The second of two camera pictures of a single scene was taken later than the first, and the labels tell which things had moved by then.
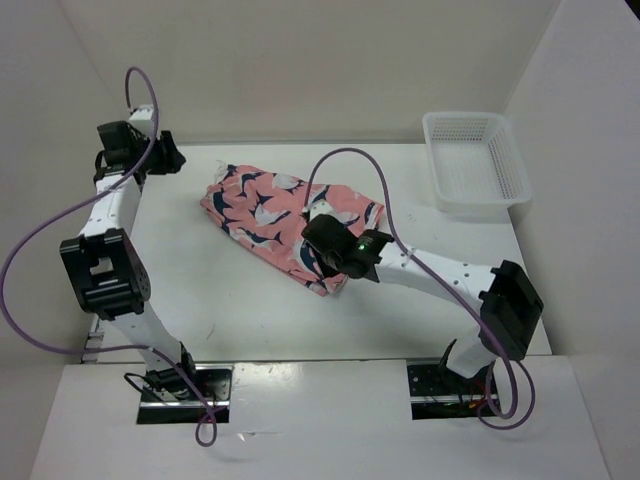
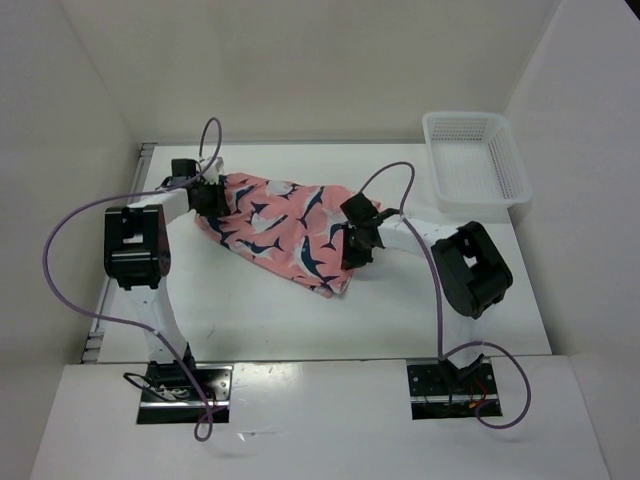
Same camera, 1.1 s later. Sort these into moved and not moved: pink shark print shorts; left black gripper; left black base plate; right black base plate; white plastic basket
Moved: left black gripper; pink shark print shorts
Not moved: right black base plate; left black base plate; white plastic basket
